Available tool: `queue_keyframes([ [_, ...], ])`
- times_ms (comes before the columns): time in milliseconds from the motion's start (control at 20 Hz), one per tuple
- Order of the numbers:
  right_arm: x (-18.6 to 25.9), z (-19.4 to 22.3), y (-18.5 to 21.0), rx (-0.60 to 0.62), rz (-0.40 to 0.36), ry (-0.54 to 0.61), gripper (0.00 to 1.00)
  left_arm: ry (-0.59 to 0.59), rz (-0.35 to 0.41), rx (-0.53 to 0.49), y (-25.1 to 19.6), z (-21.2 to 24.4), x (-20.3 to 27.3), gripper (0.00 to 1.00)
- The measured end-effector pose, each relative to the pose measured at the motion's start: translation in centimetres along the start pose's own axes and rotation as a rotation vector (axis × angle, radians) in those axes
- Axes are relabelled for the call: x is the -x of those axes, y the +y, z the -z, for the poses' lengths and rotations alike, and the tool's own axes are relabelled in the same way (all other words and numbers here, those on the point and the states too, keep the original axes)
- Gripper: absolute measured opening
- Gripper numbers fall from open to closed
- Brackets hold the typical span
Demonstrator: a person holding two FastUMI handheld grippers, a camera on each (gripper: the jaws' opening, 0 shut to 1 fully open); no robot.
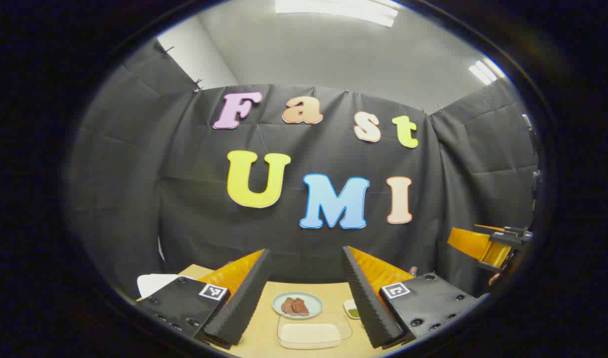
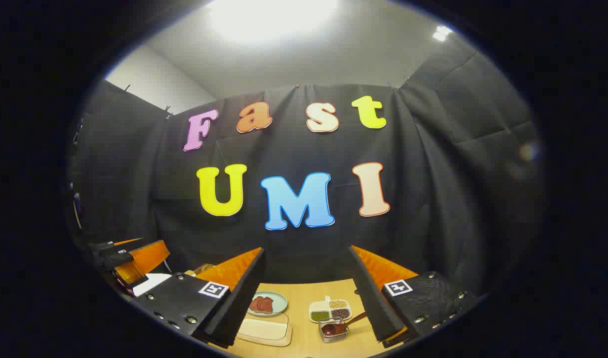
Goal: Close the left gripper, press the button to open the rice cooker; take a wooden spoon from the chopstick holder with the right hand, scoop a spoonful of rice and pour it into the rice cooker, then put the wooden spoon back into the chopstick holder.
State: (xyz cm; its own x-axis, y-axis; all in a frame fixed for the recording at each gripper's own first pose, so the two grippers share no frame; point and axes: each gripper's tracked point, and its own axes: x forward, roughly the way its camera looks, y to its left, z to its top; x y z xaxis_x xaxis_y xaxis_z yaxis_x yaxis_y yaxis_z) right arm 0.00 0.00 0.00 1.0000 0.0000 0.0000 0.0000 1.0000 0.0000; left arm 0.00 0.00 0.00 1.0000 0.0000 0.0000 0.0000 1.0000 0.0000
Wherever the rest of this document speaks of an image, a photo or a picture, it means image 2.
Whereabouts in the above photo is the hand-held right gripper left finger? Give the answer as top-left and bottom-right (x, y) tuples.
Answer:
(133, 247), (265, 349)

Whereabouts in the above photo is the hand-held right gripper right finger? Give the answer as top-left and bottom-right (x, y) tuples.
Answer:
(348, 245), (478, 349)

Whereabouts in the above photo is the brown wooden spoon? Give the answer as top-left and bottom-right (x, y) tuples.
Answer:
(322, 312), (368, 337)

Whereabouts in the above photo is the pale green plate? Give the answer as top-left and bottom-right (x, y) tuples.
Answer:
(248, 291), (288, 317)

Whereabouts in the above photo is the clear glass rectangular container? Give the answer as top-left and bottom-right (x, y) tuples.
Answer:
(236, 313), (293, 348)

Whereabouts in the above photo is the white divided dish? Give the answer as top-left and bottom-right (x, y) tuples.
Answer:
(309, 296), (353, 324)

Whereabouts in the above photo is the black backdrop cloth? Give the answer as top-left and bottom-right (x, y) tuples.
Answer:
(68, 80), (540, 294)

